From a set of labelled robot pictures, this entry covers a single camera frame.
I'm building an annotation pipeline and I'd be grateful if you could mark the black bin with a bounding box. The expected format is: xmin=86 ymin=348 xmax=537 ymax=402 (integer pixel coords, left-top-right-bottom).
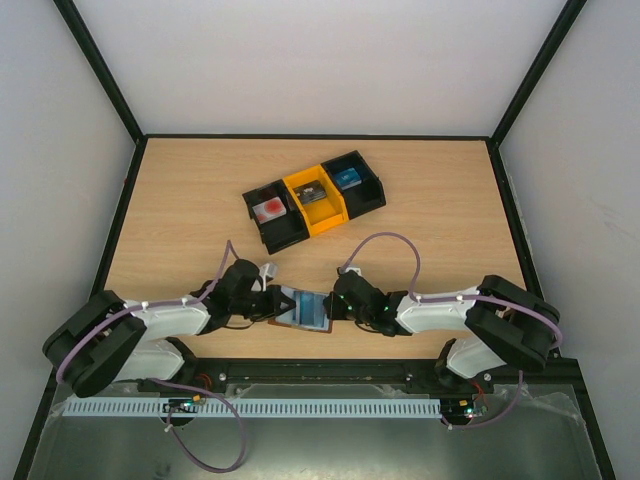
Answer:
xmin=321 ymin=150 xmax=386 ymax=219
xmin=242 ymin=179 xmax=310 ymax=254

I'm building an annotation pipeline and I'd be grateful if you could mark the red white card stack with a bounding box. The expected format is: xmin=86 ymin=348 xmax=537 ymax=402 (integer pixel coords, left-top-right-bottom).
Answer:
xmin=252 ymin=197 xmax=287 ymax=224

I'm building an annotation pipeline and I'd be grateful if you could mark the light blue cable duct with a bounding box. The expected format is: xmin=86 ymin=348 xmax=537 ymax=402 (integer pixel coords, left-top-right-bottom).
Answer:
xmin=61 ymin=397 xmax=441 ymax=419

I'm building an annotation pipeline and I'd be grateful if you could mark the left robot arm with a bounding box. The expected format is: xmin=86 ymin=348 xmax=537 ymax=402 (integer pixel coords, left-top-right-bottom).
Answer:
xmin=42 ymin=259 xmax=296 ymax=398

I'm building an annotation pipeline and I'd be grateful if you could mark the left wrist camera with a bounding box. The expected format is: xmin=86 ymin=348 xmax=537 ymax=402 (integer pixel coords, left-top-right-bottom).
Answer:
xmin=259 ymin=262 xmax=278 ymax=291

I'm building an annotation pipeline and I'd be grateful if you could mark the right black bin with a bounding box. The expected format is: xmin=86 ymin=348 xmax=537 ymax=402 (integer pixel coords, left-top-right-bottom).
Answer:
xmin=321 ymin=150 xmax=386 ymax=219

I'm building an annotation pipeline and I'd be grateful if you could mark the left black bin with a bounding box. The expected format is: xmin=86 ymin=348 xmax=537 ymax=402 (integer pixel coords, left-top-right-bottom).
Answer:
xmin=242 ymin=179 xmax=310 ymax=254

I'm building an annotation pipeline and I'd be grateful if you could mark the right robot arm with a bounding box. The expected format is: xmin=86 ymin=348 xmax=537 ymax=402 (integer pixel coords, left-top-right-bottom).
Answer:
xmin=323 ymin=271 xmax=563 ymax=392

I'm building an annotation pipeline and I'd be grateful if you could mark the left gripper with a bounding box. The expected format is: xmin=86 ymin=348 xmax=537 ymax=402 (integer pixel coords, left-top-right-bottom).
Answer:
xmin=231 ymin=284 xmax=295 ymax=321

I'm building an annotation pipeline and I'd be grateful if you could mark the blue card stack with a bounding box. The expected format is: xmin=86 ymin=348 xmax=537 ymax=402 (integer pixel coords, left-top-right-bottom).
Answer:
xmin=333 ymin=167 xmax=362 ymax=190

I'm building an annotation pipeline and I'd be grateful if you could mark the black front rail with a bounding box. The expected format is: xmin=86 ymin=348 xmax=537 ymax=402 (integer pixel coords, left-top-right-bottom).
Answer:
xmin=65 ymin=358 xmax=586 ymax=398

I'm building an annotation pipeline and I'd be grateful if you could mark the yellow middle bin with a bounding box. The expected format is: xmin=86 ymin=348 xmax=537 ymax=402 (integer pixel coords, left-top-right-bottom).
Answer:
xmin=283 ymin=165 xmax=349 ymax=237

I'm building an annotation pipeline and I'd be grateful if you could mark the brown leather card holder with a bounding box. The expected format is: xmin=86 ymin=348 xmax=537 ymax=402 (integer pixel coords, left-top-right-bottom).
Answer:
xmin=268 ymin=286 xmax=332 ymax=333

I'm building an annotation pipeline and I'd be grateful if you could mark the metal sheet front panel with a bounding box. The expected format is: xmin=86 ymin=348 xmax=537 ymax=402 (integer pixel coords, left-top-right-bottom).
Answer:
xmin=29 ymin=385 xmax=600 ymax=479

